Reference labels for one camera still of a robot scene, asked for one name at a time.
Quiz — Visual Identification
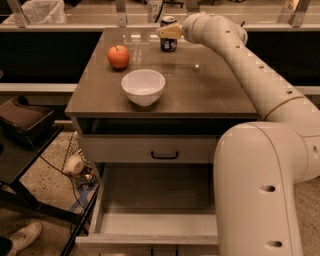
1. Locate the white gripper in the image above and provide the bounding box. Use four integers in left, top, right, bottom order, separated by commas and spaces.
156, 14, 203, 43

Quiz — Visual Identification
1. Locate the blue pepsi can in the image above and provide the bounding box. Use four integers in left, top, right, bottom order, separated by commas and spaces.
160, 16, 177, 52

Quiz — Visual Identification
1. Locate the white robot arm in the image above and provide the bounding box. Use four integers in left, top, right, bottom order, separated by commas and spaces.
157, 13, 320, 256

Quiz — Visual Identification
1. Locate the closed upper drawer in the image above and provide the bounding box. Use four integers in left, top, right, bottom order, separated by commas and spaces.
78, 135, 218, 164

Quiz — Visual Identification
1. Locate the open middle drawer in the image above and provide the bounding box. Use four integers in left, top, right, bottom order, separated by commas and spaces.
76, 164, 219, 256

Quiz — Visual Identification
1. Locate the red apple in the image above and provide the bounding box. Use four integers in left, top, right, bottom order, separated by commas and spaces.
107, 45, 130, 69

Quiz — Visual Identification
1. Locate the white bowl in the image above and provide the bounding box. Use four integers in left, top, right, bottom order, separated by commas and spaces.
121, 69, 166, 106

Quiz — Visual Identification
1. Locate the grey cabinet with brown top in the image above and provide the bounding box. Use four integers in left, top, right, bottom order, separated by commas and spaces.
66, 28, 257, 171

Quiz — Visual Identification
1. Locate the white plastic bag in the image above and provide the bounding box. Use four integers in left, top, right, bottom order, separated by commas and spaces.
3, 0, 66, 27

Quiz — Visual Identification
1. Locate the white round device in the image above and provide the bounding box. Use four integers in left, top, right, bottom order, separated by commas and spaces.
63, 154, 84, 175

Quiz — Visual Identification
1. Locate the brown padded box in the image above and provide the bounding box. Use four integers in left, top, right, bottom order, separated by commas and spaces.
0, 95, 55, 142

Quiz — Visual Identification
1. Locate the black side table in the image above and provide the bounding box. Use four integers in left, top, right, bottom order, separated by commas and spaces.
0, 125, 96, 256

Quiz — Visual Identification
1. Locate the white sneaker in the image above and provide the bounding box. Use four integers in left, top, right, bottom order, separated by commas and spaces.
6, 221, 42, 256

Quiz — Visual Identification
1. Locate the black drawer handle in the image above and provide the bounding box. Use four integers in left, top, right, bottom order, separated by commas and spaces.
150, 151, 179, 160

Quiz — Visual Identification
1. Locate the black cable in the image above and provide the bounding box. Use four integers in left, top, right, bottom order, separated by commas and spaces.
26, 136, 88, 214

